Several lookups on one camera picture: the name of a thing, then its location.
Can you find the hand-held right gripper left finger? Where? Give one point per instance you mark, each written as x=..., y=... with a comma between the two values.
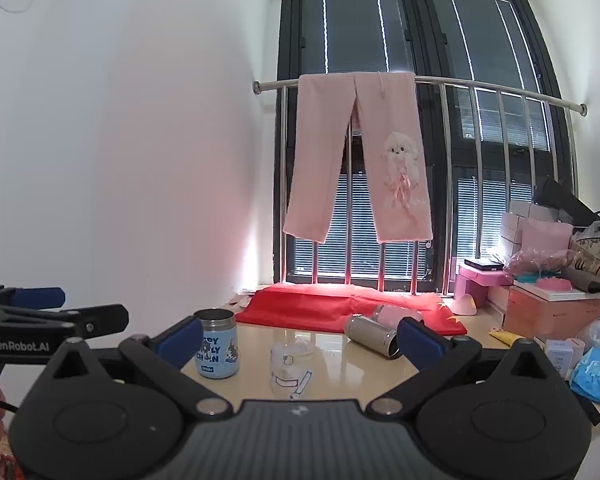
x=180, y=342

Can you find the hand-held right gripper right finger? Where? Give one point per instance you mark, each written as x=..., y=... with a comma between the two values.
x=420, y=344

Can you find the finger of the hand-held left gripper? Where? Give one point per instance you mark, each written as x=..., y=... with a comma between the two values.
x=95, y=316
x=37, y=297

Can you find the pink steel cup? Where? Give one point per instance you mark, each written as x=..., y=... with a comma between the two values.
x=392, y=316

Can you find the blue cartoon print cup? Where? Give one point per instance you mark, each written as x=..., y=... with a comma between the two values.
x=221, y=351

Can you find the clear glass cup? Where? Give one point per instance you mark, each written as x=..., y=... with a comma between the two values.
x=287, y=375

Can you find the white dome lamp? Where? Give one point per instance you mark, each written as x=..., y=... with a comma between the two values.
x=463, y=306

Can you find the pink stool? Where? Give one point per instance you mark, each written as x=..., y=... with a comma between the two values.
x=472, y=285

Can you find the yellow tube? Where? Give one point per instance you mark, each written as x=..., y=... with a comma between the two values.
x=503, y=336

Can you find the small black box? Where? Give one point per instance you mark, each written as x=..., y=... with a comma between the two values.
x=482, y=263

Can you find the red cloth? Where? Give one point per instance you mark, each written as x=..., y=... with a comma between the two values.
x=305, y=310

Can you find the salmon gift box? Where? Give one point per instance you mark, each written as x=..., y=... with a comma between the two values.
x=550, y=315

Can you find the pink wrapped bundle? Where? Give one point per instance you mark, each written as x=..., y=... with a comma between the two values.
x=535, y=261

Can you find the small white box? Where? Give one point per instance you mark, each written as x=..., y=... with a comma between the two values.
x=562, y=353

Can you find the pink soap-like block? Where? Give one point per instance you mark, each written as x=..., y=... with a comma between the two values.
x=555, y=284

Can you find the stack of white boxes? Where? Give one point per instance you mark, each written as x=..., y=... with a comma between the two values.
x=515, y=222

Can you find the pink paper bag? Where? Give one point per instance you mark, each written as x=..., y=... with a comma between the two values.
x=547, y=235

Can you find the brown hair styling tool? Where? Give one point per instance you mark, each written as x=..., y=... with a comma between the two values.
x=586, y=278

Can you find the blue tissue packet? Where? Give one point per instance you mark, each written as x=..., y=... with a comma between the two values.
x=596, y=376

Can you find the patterned bag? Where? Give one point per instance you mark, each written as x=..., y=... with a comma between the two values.
x=596, y=256

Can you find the black folded stand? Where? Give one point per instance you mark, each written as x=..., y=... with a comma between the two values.
x=562, y=198

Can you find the pink pants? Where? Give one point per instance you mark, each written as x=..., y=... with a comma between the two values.
x=312, y=160

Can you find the steel window railing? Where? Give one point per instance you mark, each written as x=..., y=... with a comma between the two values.
x=275, y=83

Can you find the black window frame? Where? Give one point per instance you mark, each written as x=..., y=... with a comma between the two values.
x=414, y=20

